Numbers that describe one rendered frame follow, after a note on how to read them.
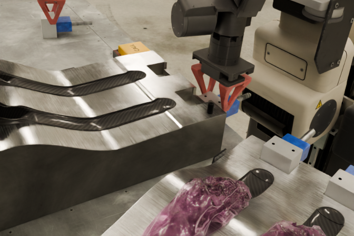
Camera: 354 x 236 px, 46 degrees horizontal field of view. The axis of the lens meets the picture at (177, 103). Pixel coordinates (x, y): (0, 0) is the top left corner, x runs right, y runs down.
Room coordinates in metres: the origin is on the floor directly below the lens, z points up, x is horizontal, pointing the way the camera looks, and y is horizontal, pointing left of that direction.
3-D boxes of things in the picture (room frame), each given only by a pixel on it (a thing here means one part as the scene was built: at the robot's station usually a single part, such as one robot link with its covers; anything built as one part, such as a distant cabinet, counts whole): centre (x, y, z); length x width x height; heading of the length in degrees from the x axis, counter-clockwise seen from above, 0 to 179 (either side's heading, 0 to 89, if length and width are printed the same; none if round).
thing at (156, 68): (0.72, 0.03, 0.87); 0.05 x 0.05 x 0.04; 34
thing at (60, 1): (1.02, 0.34, 0.89); 0.07 x 0.07 x 0.09; 22
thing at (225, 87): (0.68, -0.08, 0.88); 0.07 x 0.07 x 0.09; 43
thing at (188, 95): (0.63, -0.03, 0.87); 0.05 x 0.05 x 0.04; 34
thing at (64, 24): (1.05, 0.31, 0.83); 0.13 x 0.05 x 0.05; 111
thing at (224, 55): (0.69, -0.08, 0.95); 0.10 x 0.07 x 0.07; 43
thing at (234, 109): (0.71, -0.10, 0.83); 0.13 x 0.05 x 0.05; 132
